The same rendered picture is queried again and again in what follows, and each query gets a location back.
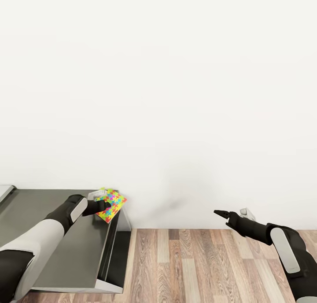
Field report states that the jigsaw puzzle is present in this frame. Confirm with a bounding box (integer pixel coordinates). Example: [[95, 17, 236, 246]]
[[96, 189, 127, 223]]

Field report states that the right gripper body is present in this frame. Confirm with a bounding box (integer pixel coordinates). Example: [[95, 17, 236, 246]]
[[228, 211, 257, 239]]

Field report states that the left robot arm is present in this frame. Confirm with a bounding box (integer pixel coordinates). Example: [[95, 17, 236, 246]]
[[0, 188, 111, 303]]

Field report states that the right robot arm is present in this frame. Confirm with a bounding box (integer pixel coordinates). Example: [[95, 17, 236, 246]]
[[214, 208, 317, 303]]

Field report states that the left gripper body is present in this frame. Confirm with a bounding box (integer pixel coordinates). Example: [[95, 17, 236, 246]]
[[82, 200, 105, 217]]

